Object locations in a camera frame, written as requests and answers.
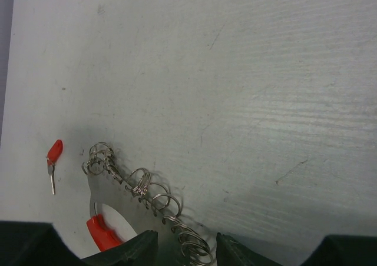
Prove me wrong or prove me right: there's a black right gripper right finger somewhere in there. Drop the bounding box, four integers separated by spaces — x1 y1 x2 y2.
216 233 376 265

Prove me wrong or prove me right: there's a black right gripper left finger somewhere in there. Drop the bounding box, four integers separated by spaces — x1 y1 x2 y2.
1 221 158 265

